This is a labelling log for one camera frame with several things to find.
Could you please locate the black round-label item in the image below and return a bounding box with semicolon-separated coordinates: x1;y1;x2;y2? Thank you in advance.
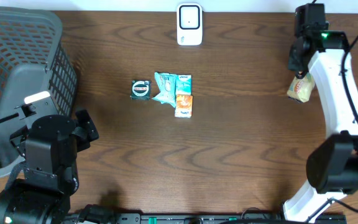
131;80;151;100

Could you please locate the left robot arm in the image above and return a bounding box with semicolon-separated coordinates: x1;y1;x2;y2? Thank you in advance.
0;110;116;224

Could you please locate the white barcode scanner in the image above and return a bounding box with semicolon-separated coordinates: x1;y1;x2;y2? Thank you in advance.
177;2;203;46

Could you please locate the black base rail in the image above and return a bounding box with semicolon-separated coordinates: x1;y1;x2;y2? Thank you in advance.
63;212;348;224

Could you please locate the orange juice carton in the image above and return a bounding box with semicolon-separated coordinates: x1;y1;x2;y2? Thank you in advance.
175;95;193;118

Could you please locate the grey plastic mesh basket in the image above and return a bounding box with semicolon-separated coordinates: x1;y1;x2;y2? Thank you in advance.
0;7;78;177

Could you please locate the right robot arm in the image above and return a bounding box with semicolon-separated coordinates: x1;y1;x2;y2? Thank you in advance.
282;2;358;223

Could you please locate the yellow snack bag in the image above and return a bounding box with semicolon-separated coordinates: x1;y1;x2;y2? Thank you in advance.
287;73;315;103

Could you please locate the teal tissue pack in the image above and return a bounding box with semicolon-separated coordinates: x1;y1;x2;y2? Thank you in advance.
175;75;192;95

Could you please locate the teal snack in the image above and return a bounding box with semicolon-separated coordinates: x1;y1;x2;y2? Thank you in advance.
153;72;177;108

